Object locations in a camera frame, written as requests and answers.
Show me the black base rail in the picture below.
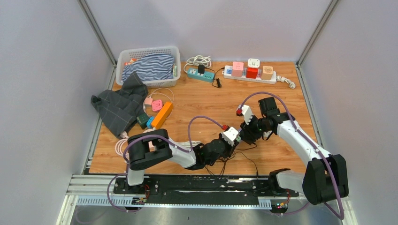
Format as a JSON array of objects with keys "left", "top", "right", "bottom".
[{"left": 110, "top": 175, "right": 298, "bottom": 206}]

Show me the white long power strip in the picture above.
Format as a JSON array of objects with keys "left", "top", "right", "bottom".
[{"left": 222, "top": 65, "right": 277, "bottom": 84}]

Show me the black thin cable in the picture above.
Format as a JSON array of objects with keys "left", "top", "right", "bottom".
[{"left": 203, "top": 144, "right": 259, "bottom": 178}]

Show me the blue white striped cloth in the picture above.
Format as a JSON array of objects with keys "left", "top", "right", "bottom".
[{"left": 122, "top": 53, "right": 175, "bottom": 82}]

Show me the dark green cube socket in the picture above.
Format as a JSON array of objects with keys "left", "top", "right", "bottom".
[{"left": 136, "top": 113, "right": 150, "bottom": 129}]

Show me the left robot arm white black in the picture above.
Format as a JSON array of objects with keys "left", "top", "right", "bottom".
[{"left": 123, "top": 127, "right": 241, "bottom": 194}]

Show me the tan cube socket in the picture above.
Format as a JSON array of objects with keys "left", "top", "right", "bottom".
[{"left": 261, "top": 66, "right": 274, "bottom": 80}]

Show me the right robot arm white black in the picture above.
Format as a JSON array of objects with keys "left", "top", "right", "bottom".
[{"left": 236, "top": 97, "right": 349, "bottom": 205}]

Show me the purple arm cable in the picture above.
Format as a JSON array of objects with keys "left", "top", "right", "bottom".
[
  {"left": 107, "top": 115, "right": 224, "bottom": 214},
  {"left": 240, "top": 91, "right": 345, "bottom": 220}
]

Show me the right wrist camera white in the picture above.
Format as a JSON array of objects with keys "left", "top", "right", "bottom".
[{"left": 236, "top": 104, "right": 254, "bottom": 125}]

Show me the black charger on teal strip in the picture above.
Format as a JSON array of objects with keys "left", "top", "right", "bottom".
[{"left": 198, "top": 64, "right": 206, "bottom": 74}]

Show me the blue cube socket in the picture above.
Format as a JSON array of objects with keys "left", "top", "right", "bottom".
[{"left": 146, "top": 116, "right": 154, "bottom": 129}]

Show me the red cube socket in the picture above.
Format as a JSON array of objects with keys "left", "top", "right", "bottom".
[{"left": 245, "top": 68, "right": 258, "bottom": 79}]

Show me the white blue small adapter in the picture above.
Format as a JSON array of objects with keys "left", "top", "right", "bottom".
[{"left": 224, "top": 69, "right": 232, "bottom": 75}]

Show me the pink cube adapter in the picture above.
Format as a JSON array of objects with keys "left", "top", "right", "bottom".
[{"left": 151, "top": 99, "right": 163, "bottom": 113}]

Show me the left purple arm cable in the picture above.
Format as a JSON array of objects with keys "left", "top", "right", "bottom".
[{"left": 107, "top": 115, "right": 224, "bottom": 214}]

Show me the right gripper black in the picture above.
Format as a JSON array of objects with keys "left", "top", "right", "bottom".
[{"left": 240, "top": 114, "right": 270, "bottom": 143}]

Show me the white strip cord right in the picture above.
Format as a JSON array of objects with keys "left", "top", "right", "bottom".
[{"left": 276, "top": 75, "right": 297, "bottom": 90}]

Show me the pink cube socket back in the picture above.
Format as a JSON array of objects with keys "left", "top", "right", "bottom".
[{"left": 231, "top": 61, "right": 244, "bottom": 77}]

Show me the orange power strip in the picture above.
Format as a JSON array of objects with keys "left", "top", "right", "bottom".
[{"left": 151, "top": 102, "right": 173, "bottom": 129}]

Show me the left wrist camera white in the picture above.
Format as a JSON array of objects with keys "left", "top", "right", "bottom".
[{"left": 221, "top": 125, "right": 239, "bottom": 146}]

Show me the white cube socket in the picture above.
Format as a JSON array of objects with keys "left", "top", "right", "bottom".
[{"left": 247, "top": 58, "right": 260, "bottom": 68}]

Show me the pink power strip cord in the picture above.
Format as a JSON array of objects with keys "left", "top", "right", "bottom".
[{"left": 114, "top": 131, "right": 130, "bottom": 158}]

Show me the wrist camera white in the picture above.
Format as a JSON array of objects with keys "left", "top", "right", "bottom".
[
  {"left": 221, "top": 125, "right": 239, "bottom": 146},
  {"left": 236, "top": 104, "right": 254, "bottom": 125}
]

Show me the pink usb cable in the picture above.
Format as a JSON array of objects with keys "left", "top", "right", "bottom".
[{"left": 143, "top": 87, "right": 176, "bottom": 119}]

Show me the dark grey checked cloth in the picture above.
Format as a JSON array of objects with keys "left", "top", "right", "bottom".
[{"left": 91, "top": 71, "right": 148, "bottom": 138}]

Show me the white cord edge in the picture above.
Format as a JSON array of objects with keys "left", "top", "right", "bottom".
[{"left": 174, "top": 140, "right": 202, "bottom": 148}]

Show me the round pink power strip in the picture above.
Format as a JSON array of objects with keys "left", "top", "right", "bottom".
[{"left": 143, "top": 128, "right": 156, "bottom": 133}]

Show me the teal power strip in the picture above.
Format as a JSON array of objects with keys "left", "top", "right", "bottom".
[{"left": 187, "top": 68, "right": 214, "bottom": 83}]

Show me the light pink usb charger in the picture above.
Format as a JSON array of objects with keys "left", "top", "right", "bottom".
[{"left": 144, "top": 97, "right": 153, "bottom": 107}]

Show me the white coiled cord back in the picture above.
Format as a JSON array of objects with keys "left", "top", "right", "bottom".
[{"left": 183, "top": 54, "right": 212, "bottom": 74}]

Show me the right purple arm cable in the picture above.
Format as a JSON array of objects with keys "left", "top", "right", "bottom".
[{"left": 240, "top": 91, "right": 345, "bottom": 220}]

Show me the white plastic basket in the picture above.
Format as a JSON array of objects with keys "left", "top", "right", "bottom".
[{"left": 115, "top": 46, "right": 181, "bottom": 87}]

